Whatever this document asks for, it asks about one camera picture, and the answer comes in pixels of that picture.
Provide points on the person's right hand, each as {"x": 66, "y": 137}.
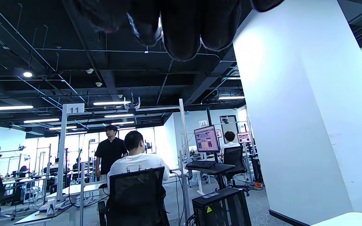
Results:
{"x": 184, "y": 25}

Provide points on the white headset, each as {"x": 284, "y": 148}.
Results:
{"x": 132, "y": 104}

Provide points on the black computer monitor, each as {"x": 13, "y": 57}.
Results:
{"x": 206, "y": 139}
{"x": 244, "y": 137}

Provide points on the black keyboard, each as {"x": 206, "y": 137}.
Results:
{"x": 201, "y": 164}

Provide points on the black monitor stand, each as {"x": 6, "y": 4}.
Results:
{"x": 212, "y": 169}

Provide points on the black computer tower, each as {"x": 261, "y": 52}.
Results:
{"x": 222, "y": 207}

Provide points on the group of ceiling lights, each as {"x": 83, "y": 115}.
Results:
{"x": 8, "y": 108}

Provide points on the office desk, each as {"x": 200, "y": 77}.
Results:
{"x": 74, "y": 190}

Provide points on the white metal frame post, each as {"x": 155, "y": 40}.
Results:
{"x": 184, "y": 141}
{"x": 62, "y": 150}

